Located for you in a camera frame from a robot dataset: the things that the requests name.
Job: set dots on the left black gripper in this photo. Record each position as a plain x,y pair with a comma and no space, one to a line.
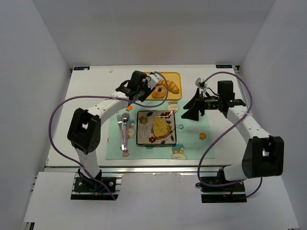
143,93

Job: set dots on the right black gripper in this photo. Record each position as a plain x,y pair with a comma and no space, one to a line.
200,104

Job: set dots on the herb bread slice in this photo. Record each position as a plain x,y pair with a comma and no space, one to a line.
161,128

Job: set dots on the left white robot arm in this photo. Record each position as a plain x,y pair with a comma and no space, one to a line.
85,128

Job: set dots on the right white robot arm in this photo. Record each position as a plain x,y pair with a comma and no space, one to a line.
263,156

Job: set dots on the glazed bagel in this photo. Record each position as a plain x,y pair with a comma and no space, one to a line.
159,92

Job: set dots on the golden croissant roll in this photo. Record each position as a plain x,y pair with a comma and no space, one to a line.
172,87

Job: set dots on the mint cartoon placemat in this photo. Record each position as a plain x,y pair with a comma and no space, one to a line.
193,137

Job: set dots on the yellow plastic tray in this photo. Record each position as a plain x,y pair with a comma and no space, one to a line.
171,76

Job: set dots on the floral square plate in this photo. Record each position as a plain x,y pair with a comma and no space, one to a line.
144,128

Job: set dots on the right blue label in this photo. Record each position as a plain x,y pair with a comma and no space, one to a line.
223,66

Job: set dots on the blue label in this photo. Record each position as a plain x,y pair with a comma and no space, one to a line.
81,68
223,66

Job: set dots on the left blue label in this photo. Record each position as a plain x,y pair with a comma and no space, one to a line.
81,68

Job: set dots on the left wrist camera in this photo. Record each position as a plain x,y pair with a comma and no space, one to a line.
153,79

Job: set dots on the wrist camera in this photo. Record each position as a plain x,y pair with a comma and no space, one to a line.
202,85
153,79

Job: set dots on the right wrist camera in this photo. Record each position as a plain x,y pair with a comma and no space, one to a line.
202,85

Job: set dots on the pink handled spoon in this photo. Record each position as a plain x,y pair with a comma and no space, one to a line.
123,116

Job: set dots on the pink handled fork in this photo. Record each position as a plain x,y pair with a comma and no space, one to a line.
119,122

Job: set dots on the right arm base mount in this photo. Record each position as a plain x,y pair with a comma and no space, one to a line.
226,194

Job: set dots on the aluminium front rail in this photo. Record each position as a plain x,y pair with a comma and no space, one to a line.
127,169

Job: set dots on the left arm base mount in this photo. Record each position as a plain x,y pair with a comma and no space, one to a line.
85,188

